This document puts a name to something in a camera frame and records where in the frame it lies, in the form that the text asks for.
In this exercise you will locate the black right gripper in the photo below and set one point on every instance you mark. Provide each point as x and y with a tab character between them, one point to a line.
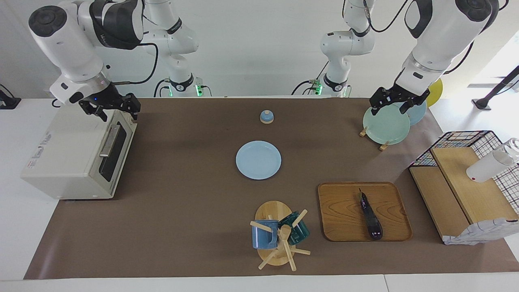
109	100

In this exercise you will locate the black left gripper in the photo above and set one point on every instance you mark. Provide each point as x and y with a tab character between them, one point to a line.
391	96

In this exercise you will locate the cream toaster oven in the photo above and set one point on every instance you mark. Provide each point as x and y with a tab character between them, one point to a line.
65	162

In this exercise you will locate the dark purple eggplant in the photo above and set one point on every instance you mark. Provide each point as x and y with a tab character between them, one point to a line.
371	219

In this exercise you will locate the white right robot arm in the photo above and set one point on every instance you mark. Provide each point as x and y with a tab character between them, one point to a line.
65	44

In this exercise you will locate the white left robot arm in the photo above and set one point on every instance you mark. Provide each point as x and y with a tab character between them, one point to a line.
442	36

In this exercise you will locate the mint green plate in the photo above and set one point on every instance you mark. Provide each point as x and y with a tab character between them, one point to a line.
385	125

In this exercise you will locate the light blue racked plate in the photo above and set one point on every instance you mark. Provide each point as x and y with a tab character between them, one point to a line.
418	114

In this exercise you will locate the wooden plate rack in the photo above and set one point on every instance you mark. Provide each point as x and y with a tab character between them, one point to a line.
384	147

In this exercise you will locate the yellow plate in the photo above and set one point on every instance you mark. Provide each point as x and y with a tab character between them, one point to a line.
436	91

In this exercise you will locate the black floor stand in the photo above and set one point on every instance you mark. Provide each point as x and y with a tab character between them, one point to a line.
496	87

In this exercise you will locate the white cup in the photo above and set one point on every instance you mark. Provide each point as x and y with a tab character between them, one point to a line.
488	166

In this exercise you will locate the wooden serving tray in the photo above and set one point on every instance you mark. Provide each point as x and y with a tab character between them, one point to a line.
344	215

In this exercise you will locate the brown table mat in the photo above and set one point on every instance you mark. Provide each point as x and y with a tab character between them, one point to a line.
182	211

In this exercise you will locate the small blue bell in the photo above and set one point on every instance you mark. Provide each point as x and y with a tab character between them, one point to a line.
267	117

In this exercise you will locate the dark green mug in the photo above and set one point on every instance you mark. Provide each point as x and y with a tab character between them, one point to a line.
298	231

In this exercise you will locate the wooden mug tree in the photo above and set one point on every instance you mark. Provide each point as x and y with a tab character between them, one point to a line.
273	211

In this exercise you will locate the blue mug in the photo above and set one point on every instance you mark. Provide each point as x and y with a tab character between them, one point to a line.
261	237

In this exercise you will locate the black desk mount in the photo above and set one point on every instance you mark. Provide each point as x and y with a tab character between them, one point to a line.
8	101

